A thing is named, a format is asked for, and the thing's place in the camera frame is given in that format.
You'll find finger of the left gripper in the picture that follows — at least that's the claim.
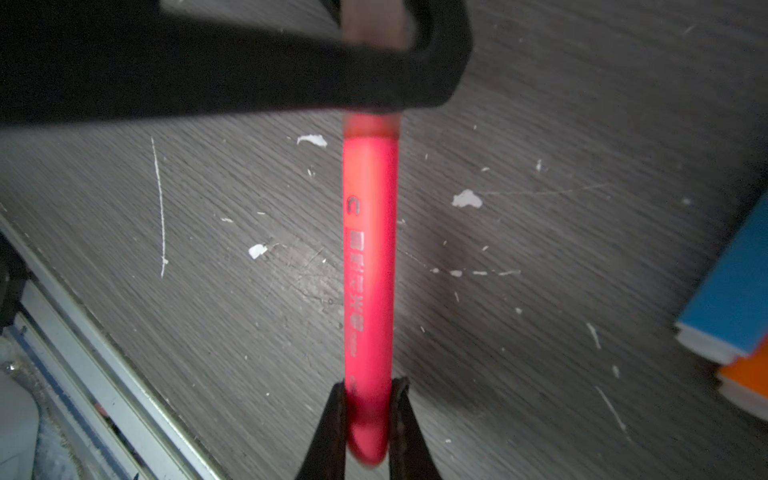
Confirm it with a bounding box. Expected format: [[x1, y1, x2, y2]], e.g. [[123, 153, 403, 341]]
[[1, 1, 473, 125]]

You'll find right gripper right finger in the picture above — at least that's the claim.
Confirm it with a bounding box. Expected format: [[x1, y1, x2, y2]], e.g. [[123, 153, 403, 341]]
[[388, 377, 442, 480]]

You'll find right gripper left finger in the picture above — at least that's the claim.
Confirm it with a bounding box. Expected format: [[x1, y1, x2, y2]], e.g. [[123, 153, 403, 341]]
[[295, 382, 347, 480]]

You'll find pink highlighter marker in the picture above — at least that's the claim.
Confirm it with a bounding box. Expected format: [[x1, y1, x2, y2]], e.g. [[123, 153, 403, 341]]
[[340, 0, 419, 466]]

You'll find orange highlighter marker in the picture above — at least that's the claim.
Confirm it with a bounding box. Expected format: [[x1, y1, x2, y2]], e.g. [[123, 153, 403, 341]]
[[717, 337, 767, 421]]

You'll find blue highlighter marker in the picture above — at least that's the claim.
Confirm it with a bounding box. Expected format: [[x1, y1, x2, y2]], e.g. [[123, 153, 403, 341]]
[[675, 195, 767, 365]]

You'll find white tablet device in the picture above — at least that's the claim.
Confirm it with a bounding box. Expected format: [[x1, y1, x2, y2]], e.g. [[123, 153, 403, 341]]
[[0, 372, 39, 480]]

